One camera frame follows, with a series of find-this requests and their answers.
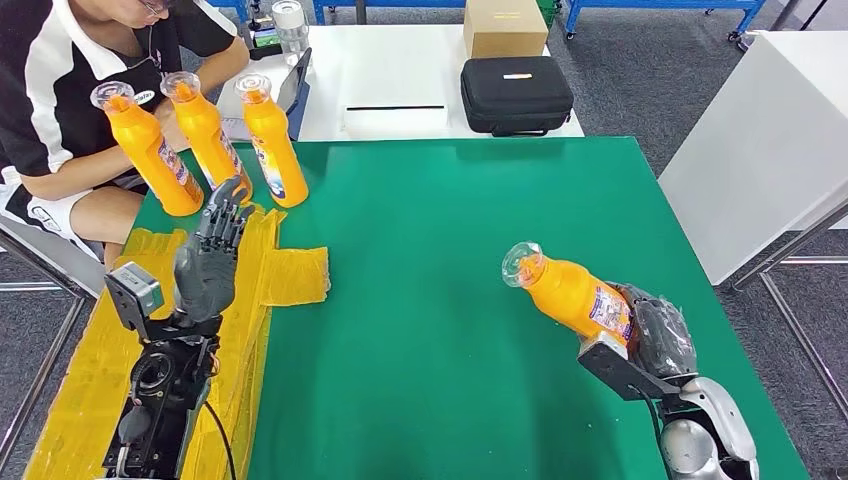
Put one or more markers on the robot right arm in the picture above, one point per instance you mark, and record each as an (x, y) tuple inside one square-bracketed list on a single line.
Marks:
[(709, 430)]

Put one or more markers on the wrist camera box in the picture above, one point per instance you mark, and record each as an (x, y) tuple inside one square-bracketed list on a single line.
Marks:
[(616, 368), (136, 291)]

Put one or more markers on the silver metal table frame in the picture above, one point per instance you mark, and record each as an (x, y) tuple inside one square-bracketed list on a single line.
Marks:
[(818, 260)]

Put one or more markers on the orange bottle with clear cap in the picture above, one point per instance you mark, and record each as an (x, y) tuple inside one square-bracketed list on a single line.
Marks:
[(202, 132), (570, 291), (272, 132), (149, 156)]

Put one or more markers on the person's right hand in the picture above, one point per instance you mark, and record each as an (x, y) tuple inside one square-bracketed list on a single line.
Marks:
[(167, 126)]

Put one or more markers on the pale purple handheld device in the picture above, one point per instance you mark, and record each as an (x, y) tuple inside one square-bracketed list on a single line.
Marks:
[(233, 129)]

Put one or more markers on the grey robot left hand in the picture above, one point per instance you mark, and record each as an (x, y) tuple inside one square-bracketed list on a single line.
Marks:
[(205, 278)]

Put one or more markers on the blue wheeled cart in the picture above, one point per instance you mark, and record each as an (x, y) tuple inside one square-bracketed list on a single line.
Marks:
[(662, 2)]

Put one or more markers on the black zipped carrying case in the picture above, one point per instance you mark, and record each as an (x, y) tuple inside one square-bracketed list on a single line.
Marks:
[(517, 95)]

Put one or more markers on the clear water jar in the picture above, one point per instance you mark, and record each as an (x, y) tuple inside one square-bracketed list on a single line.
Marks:
[(291, 26)]

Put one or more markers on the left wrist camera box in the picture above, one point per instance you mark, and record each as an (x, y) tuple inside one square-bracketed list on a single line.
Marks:
[(136, 291)]

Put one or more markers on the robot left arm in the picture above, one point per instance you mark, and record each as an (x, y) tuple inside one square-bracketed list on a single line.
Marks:
[(159, 404)]

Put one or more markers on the yellow tape patch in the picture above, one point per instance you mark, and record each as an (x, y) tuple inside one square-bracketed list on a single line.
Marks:
[(86, 397)]

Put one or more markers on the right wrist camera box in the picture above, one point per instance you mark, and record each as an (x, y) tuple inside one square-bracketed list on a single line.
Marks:
[(616, 368)]

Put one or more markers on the blue metal rack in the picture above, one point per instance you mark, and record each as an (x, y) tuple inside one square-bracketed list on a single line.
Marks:
[(319, 12)]

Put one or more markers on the white desk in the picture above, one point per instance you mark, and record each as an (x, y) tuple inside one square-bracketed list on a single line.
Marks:
[(397, 66)]

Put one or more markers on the tablet in blue case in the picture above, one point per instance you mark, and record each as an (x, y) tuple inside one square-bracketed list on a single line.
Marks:
[(299, 86)]

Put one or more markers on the blue metal frame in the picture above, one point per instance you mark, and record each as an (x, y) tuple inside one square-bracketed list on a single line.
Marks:
[(241, 8)]

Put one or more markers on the person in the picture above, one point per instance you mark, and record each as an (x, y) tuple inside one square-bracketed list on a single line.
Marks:
[(60, 99)]

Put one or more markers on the brown cardboard box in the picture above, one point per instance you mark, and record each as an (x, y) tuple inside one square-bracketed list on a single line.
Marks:
[(505, 26)]

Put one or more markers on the green crate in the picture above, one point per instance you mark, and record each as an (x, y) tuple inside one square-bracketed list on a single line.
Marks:
[(548, 10)]

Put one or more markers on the small black green device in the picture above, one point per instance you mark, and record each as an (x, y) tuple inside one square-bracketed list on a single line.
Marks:
[(266, 36)]

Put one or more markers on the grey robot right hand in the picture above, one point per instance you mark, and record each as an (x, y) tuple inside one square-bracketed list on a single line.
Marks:
[(662, 338)]

